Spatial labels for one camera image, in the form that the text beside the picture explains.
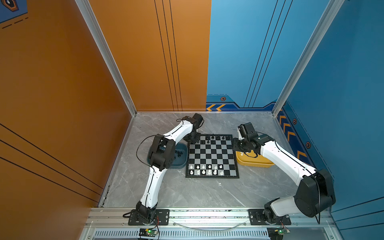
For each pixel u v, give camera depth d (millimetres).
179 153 965
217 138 1021
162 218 741
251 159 874
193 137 888
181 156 960
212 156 940
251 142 607
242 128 672
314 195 414
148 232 708
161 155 591
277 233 701
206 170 867
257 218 725
